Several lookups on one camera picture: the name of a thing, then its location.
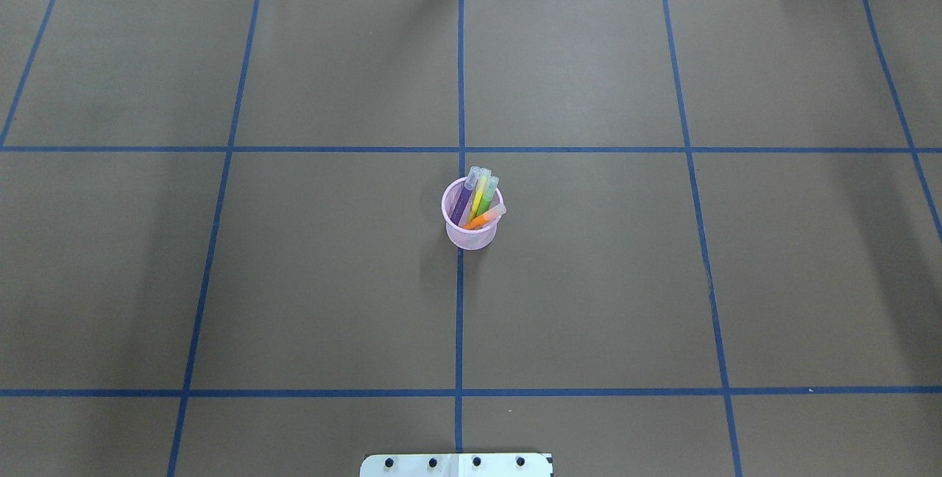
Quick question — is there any orange marker pen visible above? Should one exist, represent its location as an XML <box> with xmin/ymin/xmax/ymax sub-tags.
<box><xmin>462</xmin><ymin>203</ymin><xmax>507</xmax><ymax>231</ymax></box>

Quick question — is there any purple marker pen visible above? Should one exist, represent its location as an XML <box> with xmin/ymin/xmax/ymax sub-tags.
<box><xmin>450</xmin><ymin>166</ymin><xmax>482</xmax><ymax>226</ymax></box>

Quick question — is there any yellow marker pen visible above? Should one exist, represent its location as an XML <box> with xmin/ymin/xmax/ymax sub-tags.
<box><xmin>467</xmin><ymin>168</ymin><xmax>492</xmax><ymax>221</ymax></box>

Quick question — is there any green marker pen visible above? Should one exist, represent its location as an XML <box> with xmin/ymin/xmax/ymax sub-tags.
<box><xmin>474</xmin><ymin>175</ymin><xmax>499</xmax><ymax>218</ymax></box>

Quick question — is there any brown paper table mat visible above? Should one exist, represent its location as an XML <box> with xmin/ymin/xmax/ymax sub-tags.
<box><xmin>2</xmin><ymin>0</ymin><xmax>940</xmax><ymax>476</ymax></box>

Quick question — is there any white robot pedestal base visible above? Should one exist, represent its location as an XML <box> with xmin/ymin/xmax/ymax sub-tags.
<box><xmin>359</xmin><ymin>451</ymin><xmax>554</xmax><ymax>476</ymax></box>

